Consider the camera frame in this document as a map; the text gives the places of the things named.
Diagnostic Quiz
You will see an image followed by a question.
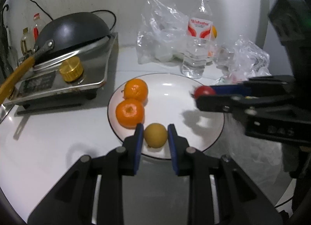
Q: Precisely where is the red cherry tomato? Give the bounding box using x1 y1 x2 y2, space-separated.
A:
193 85 216 99

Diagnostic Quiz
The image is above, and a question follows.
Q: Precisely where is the yellow longan fruit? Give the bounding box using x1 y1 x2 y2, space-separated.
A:
144 123 168 149

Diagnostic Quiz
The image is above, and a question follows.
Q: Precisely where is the crumpled clear bag right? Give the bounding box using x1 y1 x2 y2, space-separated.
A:
212 35 270 85

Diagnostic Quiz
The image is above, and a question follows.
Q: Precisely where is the printed plastic bag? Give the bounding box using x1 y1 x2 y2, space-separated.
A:
205 114 295 205

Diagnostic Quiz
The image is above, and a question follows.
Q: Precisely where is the clear water bottle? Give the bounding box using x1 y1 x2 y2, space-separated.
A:
181 0 213 79

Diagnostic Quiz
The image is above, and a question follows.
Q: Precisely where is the orange with green leaf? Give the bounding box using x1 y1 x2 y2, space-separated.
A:
212 25 217 39

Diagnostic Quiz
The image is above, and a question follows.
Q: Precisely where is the lower mandarin on plate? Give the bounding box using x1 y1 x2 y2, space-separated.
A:
115 99 145 129

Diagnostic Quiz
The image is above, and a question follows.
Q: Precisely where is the mandarin on plate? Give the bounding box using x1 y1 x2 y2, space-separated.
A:
123 79 149 103
115 99 145 129

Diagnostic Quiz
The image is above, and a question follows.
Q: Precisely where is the clear bag behind bottle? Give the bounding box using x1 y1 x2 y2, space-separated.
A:
136 0 188 64

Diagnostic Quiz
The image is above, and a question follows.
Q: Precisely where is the upper mandarin on plate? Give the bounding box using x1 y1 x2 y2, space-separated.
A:
123 79 149 103

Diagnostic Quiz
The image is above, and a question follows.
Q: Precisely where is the steel gas stove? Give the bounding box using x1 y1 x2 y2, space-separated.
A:
4 33 119 114

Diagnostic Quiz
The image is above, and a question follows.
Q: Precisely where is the brass stove knob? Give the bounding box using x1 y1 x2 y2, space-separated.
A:
59 56 84 83

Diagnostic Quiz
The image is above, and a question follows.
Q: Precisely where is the black wok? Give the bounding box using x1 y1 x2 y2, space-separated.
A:
35 12 111 64

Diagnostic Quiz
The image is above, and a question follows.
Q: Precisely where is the red capped sauce bottle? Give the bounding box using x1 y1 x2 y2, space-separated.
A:
32 13 46 41

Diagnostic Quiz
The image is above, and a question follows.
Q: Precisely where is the yellow wooden wok handle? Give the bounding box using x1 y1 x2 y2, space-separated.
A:
0 56 35 104

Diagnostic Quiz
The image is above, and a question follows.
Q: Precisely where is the black power cable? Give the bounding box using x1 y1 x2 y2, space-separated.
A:
23 0 117 31

